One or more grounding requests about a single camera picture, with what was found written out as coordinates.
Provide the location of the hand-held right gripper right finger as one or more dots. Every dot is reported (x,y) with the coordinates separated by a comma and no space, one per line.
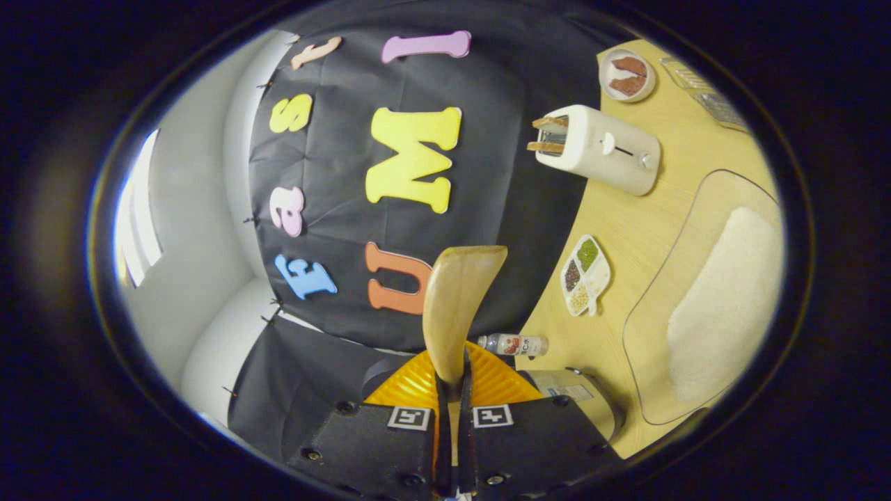
(465,445)

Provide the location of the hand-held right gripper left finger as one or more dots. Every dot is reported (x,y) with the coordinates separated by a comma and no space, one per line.
(443,438)

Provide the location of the dark grey rice cooker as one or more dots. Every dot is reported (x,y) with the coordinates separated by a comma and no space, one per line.
(592,403)

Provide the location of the wooden spoon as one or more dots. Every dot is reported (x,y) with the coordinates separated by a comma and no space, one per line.
(459,299)

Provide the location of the clear glass chopstick holder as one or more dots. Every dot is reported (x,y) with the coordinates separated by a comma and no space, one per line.
(710,104)

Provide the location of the clear plastic rice container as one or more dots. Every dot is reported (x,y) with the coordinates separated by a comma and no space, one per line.
(654,334)

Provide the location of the small clear bottle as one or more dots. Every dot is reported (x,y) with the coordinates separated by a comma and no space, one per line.
(511,344)

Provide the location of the white divided spice dish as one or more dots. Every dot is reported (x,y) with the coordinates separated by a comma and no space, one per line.
(586,275)

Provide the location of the black backdrop cloth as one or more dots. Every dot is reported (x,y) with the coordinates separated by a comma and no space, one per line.
(501,209)

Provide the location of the toasted bread slice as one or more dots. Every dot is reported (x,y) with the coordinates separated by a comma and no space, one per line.
(546,147)
(551,122)

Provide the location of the white toaster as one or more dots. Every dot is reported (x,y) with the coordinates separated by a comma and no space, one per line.
(605,149)

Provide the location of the ceiling light panel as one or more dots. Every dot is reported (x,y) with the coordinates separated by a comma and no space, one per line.
(138,209)

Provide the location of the brown meat piece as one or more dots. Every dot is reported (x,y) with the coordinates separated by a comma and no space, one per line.
(630,65)
(628,85)

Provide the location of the white round plate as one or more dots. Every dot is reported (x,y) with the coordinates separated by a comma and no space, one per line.
(605,73)

